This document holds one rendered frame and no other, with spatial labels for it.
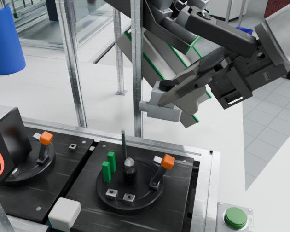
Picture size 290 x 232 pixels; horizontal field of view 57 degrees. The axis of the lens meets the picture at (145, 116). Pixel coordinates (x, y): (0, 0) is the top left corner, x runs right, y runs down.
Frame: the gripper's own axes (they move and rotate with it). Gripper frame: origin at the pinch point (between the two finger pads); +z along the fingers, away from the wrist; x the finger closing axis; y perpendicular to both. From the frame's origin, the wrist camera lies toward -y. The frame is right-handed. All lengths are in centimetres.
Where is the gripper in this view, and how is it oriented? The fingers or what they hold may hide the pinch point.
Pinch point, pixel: (164, 92)
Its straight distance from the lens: 51.4
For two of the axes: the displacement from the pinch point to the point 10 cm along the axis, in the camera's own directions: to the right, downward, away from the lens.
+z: -7.5, 4.2, 5.1
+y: 6.1, 7.3, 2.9
